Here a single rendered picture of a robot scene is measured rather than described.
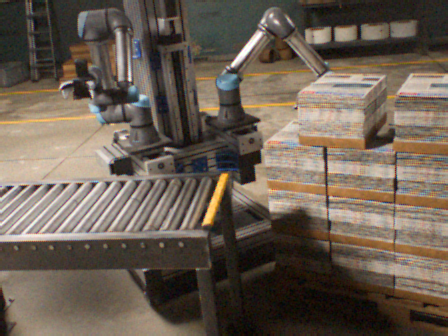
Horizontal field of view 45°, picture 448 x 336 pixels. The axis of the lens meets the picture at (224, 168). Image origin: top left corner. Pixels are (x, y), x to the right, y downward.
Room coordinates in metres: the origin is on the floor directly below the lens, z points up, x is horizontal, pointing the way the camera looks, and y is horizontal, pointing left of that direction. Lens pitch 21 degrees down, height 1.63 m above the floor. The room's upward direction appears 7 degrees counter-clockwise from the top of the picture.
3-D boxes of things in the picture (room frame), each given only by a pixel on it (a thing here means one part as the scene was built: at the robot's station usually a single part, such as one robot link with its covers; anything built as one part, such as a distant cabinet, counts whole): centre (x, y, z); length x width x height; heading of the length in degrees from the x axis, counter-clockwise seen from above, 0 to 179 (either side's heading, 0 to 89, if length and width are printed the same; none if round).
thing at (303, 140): (2.18, -0.50, 0.86); 0.29 x 0.16 x 0.04; 59
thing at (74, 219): (1.90, 0.56, 0.77); 0.47 x 0.05 x 0.05; 169
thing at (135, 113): (2.55, 0.38, 0.98); 0.13 x 0.12 x 0.14; 89
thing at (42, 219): (1.92, 0.69, 0.77); 0.47 x 0.05 x 0.05; 169
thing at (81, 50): (8.61, 1.70, 0.28); 1.20 x 0.83 x 0.57; 79
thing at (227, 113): (2.76, -0.07, 0.87); 0.15 x 0.15 x 0.10
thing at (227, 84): (2.77, -0.07, 0.98); 0.13 x 0.12 x 0.14; 2
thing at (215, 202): (1.79, 0.04, 0.81); 0.43 x 0.03 x 0.02; 169
